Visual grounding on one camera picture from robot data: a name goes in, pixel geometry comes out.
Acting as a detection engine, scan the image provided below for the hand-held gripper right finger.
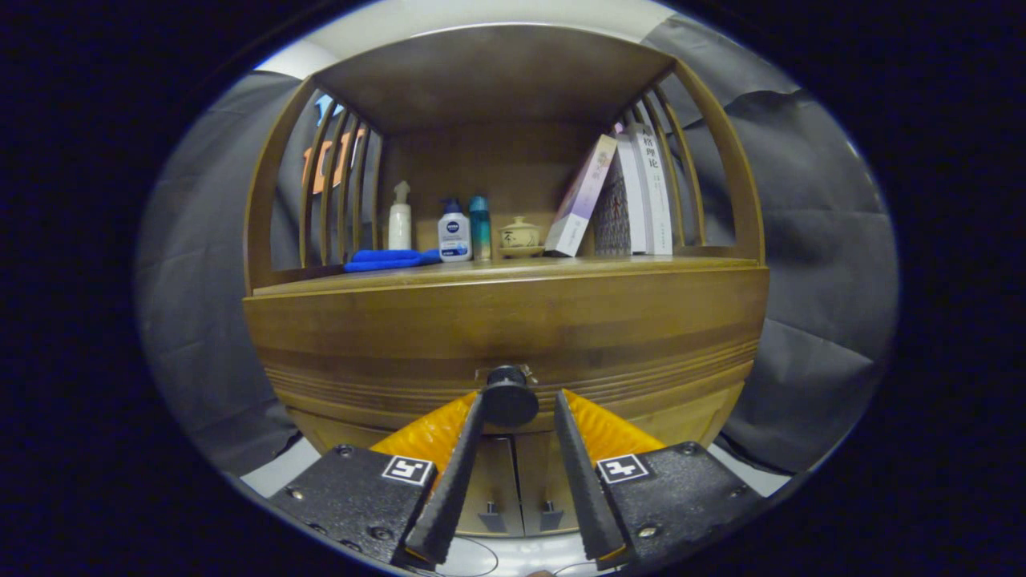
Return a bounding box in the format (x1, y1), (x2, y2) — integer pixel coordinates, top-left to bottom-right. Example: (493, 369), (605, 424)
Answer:
(553, 389), (765, 571)

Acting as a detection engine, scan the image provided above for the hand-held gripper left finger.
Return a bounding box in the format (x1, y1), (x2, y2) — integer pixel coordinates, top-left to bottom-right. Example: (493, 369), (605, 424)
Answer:
(269, 390), (487, 570)

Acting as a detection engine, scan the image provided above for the black round drawer knob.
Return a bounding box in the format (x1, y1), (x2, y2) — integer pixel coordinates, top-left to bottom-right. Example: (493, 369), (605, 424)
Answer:
(479, 365), (540, 429)

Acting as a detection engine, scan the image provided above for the wooden drawer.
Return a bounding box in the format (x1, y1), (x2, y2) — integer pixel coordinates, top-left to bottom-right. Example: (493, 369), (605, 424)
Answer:
(243, 264), (770, 438)

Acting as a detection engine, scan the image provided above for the wooden cabinet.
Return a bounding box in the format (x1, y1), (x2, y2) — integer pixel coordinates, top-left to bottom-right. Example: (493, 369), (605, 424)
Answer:
(243, 22), (770, 538)

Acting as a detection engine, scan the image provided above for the blue folded cloth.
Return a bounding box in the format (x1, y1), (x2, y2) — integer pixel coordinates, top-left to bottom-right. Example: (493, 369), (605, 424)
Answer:
(343, 248), (443, 273)

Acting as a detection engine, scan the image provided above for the white lotion bottle blue cap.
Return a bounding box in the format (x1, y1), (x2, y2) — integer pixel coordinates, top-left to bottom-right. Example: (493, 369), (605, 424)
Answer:
(438, 198), (473, 263)

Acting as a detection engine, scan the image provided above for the slim teal bottle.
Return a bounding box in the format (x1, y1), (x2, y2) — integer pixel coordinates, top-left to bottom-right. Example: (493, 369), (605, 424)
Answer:
(469, 196), (492, 261)

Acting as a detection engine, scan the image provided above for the beige lidded tea cup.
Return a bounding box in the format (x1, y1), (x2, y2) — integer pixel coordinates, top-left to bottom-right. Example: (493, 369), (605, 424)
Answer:
(497, 215), (546, 259)

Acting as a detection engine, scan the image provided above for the white spray bottle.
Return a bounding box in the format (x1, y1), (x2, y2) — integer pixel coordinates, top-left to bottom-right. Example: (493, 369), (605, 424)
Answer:
(388, 180), (413, 252)

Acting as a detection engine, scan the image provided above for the white book patterned cover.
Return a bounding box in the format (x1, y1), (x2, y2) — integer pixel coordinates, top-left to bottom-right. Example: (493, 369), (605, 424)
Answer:
(593, 136), (648, 256)

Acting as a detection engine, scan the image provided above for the purple cover book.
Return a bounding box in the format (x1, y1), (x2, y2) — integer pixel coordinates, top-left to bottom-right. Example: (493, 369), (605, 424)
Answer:
(543, 134), (620, 258)

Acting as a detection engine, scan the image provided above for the black backdrop cloth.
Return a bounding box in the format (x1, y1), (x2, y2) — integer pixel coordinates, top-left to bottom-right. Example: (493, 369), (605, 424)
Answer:
(135, 16), (900, 475)

